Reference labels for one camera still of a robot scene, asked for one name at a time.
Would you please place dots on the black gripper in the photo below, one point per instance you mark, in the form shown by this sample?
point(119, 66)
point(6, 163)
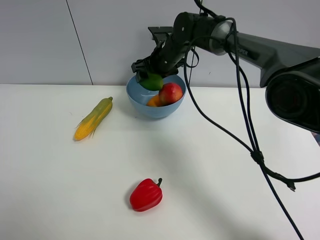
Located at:
point(166, 58)

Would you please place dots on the green lime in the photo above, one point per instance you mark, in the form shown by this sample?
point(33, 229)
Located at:
point(151, 81)

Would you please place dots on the orange fruit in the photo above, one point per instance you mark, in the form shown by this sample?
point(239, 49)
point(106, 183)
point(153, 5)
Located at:
point(154, 102)

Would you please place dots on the red pomegranate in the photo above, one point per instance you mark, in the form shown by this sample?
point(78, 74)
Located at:
point(170, 93)

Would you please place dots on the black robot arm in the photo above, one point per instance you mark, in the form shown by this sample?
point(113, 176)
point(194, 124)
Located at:
point(290, 73)

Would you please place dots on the light blue bowl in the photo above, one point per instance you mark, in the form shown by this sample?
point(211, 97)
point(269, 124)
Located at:
point(139, 97)

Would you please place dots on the yellow corn cob with husk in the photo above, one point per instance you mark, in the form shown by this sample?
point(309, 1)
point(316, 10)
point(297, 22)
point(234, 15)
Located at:
point(90, 123)

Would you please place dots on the red bell pepper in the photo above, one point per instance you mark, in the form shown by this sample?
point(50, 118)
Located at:
point(146, 195)

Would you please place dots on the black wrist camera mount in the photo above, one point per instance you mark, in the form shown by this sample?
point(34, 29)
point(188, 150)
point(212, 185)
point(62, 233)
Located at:
point(160, 33)

